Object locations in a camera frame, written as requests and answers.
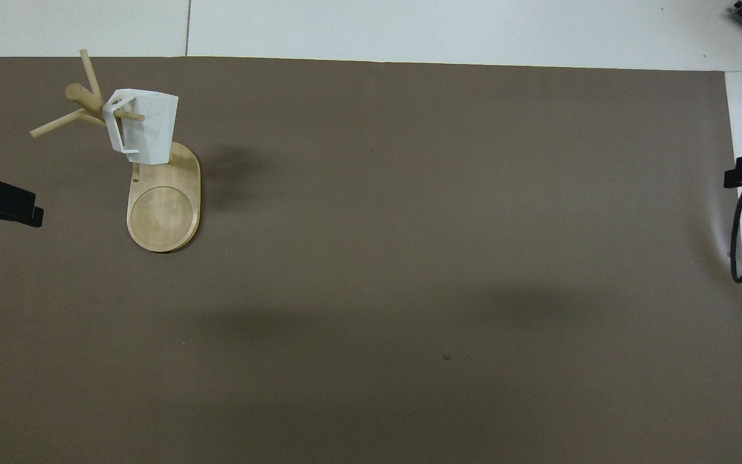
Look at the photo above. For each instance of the white faceted cup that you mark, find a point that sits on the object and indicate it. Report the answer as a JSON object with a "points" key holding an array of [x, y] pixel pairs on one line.
{"points": [[152, 129]]}

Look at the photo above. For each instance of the wooden cup rack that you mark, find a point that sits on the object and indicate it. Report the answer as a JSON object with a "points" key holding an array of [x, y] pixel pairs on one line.
{"points": [[165, 216]]}

